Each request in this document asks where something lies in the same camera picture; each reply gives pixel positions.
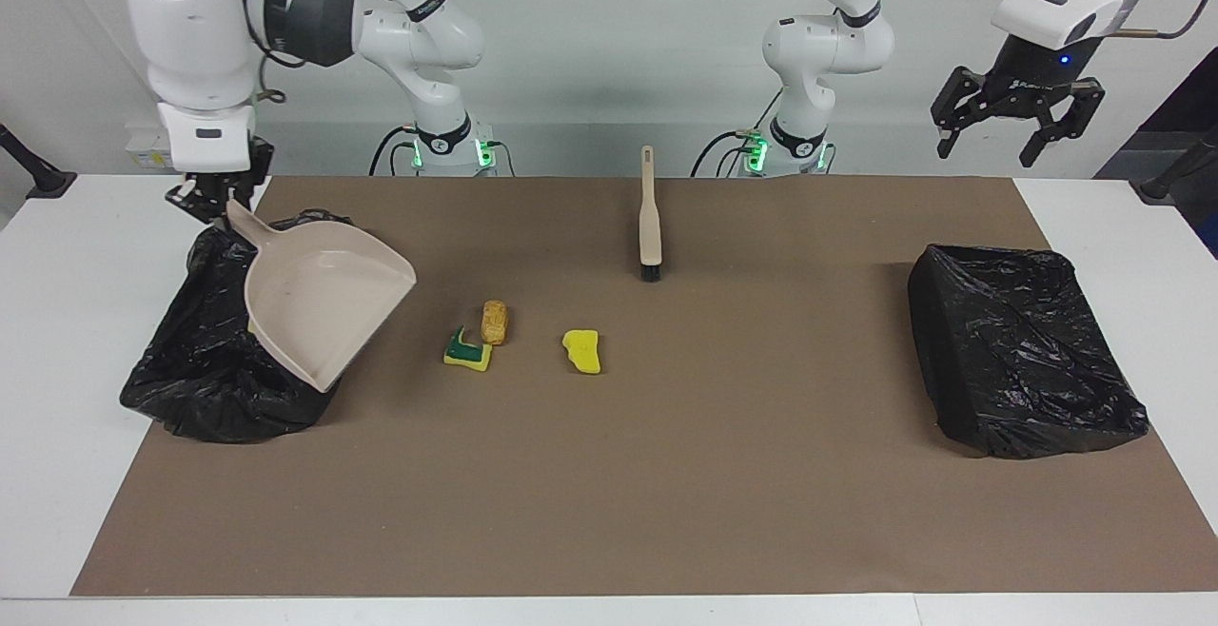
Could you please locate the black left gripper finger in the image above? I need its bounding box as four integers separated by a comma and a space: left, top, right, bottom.
931, 68, 991, 159
1020, 82, 1107, 168

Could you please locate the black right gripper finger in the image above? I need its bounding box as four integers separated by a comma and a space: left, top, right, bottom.
166, 181, 227, 225
243, 137, 276, 210

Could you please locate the beige plastic dustpan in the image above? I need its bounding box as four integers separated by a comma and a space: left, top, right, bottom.
226, 200, 418, 393

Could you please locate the green and yellow sponge piece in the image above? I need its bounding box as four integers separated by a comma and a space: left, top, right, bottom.
442, 324, 494, 373

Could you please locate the beige hand brush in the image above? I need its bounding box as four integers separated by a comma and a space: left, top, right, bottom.
638, 146, 664, 283

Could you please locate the bin with loose black bag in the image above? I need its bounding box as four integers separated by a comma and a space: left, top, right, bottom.
119, 209, 372, 444

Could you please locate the bin with tight black bag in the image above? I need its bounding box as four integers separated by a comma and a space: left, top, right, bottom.
906, 244, 1150, 460

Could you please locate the black stand leg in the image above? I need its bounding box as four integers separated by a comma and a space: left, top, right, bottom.
0, 122, 77, 201
1130, 127, 1218, 204

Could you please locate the brown table mat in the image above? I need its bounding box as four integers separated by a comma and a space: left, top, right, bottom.
71, 176, 1218, 598

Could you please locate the white wall socket box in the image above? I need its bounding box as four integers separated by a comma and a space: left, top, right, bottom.
126, 127, 177, 170

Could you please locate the black base cable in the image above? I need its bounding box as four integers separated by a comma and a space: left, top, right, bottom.
690, 129, 755, 177
369, 125, 420, 177

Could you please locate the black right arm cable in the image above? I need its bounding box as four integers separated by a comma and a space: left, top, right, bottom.
241, 0, 367, 104

